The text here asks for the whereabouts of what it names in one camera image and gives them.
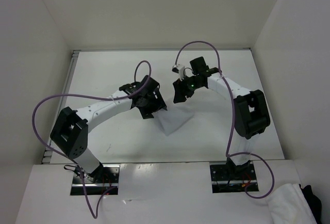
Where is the white cloth pile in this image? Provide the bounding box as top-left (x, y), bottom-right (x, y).
top-left (266, 183), bottom-right (317, 224)

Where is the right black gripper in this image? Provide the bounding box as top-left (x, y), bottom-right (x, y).
top-left (173, 74), bottom-right (203, 103)

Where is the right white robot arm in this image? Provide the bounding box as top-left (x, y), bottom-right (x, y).
top-left (172, 57), bottom-right (271, 179)

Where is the black cloth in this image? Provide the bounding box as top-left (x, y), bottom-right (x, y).
top-left (301, 185), bottom-right (322, 224)

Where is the white skirt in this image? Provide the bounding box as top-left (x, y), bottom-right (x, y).
top-left (153, 105), bottom-right (194, 136)

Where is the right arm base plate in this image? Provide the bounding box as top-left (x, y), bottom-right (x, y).
top-left (209, 161), bottom-right (259, 194)

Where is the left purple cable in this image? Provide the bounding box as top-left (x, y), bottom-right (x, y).
top-left (31, 60), bottom-right (152, 219)

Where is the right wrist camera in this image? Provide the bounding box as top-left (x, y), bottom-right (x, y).
top-left (172, 64), bottom-right (186, 81)

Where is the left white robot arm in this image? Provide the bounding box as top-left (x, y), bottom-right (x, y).
top-left (50, 76), bottom-right (167, 183)

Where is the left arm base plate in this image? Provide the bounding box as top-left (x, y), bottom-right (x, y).
top-left (64, 164), bottom-right (120, 196)

